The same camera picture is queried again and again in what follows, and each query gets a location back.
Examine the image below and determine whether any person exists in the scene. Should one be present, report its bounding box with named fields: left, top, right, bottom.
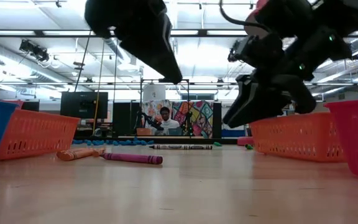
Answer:
left=155, top=106, right=182, bottom=136

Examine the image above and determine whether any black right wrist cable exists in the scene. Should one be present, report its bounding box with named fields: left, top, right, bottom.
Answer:
left=218, top=0, right=272, bottom=32

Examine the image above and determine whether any magenta crayon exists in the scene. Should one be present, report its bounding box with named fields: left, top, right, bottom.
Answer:
left=100, top=152, right=164, bottom=166

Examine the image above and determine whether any black monitor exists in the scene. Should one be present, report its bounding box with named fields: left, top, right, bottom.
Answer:
left=60, top=91, right=109, bottom=120

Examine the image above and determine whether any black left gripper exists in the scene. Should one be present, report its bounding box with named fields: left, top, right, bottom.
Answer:
left=84, top=0, right=183, bottom=84

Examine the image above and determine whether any black ceiling camera rig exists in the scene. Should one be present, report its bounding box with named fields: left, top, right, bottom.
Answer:
left=19, top=39, right=51, bottom=63

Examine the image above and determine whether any red plastic basket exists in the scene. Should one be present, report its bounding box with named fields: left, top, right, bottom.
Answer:
left=323, top=98, right=358, bottom=182

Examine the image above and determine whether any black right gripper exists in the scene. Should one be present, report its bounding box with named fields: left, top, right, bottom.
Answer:
left=222, top=62, right=316, bottom=129

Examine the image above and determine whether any colourful mural panel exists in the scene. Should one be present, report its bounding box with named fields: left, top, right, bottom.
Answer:
left=141, top=100, right=214, bottom=139

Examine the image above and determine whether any black hanging cord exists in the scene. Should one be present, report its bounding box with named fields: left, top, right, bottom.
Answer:
left=73, top=30, right=91, bottom=93

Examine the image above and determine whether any orange plastic basket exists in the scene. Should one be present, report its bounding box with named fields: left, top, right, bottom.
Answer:
left=249, top=111, right=346, bottom=164
left=0, top=108, right=81, bottom=162

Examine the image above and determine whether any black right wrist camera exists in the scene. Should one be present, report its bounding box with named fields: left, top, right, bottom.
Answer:
left=227, top=32, right=282, bottom=68

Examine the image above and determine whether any black cabinet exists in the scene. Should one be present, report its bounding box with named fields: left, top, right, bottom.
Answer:
left=112, top=101, right=143, bottom=138

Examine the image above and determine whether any yellow hanging cord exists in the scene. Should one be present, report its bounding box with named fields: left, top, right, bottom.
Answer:
left=92, top=39, right=106, bottom=133

